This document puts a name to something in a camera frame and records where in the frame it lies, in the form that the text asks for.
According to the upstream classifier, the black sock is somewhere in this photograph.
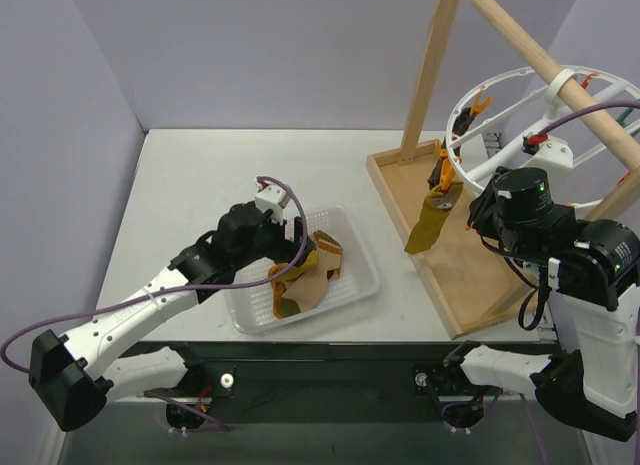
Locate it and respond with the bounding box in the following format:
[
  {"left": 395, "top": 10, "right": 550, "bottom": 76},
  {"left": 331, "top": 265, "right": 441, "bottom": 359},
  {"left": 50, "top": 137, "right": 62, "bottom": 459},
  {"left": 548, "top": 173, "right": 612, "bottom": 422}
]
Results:
[
  {"left": 427, "top": 158, "right": 448, "bottom": 193},
  {"left": 452, "top": 107, "right": 475, "bottom": 138}
]

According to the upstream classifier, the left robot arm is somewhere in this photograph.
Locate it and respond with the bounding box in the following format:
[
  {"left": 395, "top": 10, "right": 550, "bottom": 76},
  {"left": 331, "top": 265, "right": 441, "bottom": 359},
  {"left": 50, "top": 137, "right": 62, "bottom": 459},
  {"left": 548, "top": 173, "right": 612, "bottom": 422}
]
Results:
[{"left": 27, "top": 198, "right": 313, "bottom": 432}]

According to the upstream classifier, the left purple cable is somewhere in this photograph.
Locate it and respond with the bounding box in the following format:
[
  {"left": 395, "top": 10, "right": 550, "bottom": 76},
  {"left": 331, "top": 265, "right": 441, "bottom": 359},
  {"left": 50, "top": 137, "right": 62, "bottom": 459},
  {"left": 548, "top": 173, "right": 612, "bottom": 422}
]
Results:
[{"left": 2, "top": 174, "right": 309, "bottom": 374}]

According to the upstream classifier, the orange clip upper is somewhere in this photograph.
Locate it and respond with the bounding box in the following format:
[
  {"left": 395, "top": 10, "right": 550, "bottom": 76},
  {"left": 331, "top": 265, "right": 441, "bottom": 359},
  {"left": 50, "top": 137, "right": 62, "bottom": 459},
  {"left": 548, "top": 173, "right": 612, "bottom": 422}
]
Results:
[{"left": 437, "top": 154, "right": 455, "bottom": 194}]

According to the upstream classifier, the white round sock hanger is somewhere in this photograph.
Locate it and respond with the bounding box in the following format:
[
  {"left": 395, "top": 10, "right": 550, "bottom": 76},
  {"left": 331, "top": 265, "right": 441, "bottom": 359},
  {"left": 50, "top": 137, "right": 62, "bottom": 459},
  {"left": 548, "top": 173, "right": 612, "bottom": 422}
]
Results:
[{"left": 441, "top": 66, "right": 639, "bottom": 196}]

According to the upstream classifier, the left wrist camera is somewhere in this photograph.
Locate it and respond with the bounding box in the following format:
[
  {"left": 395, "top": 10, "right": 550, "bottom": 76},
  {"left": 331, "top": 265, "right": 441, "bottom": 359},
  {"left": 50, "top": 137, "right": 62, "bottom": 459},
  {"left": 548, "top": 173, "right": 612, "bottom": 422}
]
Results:
[{"left": 254, "top": 177, "right": 291, "bottom": 225}]

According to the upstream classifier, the orange clip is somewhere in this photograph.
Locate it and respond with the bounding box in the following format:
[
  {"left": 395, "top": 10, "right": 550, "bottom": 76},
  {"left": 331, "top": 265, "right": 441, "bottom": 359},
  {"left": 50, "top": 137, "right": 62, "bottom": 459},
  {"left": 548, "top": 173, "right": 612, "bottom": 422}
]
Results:
[
  {"left": 470, "top": 88, "right": 492, "bottom": 116},
  {"left": 437, "top": 154, "right": 455, "bottom": 194}
]

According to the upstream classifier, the olive yellow sock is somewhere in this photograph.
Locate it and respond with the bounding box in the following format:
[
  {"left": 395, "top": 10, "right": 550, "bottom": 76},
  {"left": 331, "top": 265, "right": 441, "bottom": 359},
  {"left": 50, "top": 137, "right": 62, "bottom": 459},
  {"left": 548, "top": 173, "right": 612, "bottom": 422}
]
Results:
[
  {"left": 294, "top": 250, "right": 319, "bottom": 275},
  {"left": 404, "top": 182, "right": 464, "bottom": 255}
]

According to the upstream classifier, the black sock right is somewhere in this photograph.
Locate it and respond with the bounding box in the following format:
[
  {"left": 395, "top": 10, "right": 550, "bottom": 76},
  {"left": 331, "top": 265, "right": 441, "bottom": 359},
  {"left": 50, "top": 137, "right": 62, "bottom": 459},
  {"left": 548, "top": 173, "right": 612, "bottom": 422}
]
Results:
[{"left": 427, "top": 158, "right": 448, "bottom": 193}]

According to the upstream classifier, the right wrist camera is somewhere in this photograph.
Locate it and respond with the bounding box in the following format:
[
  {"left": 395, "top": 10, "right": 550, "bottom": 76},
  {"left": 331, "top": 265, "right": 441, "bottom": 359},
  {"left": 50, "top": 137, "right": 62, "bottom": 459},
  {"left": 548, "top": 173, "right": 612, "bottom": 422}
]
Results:
[{"left": 522, "top": 134, "right": 574, "bottom": 176}]

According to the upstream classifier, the black sock left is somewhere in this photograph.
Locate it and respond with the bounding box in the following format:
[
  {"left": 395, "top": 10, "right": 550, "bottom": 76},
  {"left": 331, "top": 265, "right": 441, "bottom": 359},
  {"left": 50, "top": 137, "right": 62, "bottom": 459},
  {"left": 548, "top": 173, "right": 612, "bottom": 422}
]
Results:
[{"left": 452, "top": 107, "right": 475, "bottom": 138}]

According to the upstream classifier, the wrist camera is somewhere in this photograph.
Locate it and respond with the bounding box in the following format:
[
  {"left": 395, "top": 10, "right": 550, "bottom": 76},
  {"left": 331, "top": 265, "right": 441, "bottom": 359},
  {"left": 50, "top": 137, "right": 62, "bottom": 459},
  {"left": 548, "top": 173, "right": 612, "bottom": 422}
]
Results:
[
  {"left": 522, "top": 134, "right": 574, "bottom": 176},
  {"left": 254, "top": 177, "right": 291, "bottom": 225}
]

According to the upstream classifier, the orange clip rear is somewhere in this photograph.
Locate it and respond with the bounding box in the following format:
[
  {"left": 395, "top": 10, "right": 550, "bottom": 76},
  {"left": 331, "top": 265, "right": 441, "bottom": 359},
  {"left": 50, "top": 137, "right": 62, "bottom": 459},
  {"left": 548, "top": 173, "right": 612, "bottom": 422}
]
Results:
[{"left": 470, "top": 88, "right": 492, "bottom": 116}]

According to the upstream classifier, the white plastic basket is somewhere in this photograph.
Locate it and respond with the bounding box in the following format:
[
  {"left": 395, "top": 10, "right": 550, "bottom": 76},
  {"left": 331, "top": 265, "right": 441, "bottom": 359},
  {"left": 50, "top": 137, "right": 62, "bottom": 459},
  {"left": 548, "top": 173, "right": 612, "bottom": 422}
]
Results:
[{"left": 224, "top": 205, "right": 380, "bottom": 335}]

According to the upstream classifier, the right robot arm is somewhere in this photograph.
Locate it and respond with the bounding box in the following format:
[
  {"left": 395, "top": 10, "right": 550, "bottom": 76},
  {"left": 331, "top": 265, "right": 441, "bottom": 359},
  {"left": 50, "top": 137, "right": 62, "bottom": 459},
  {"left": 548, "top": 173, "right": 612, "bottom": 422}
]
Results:
[{"left": 443, "top": 166, "right": 639, "bottom": 442}]

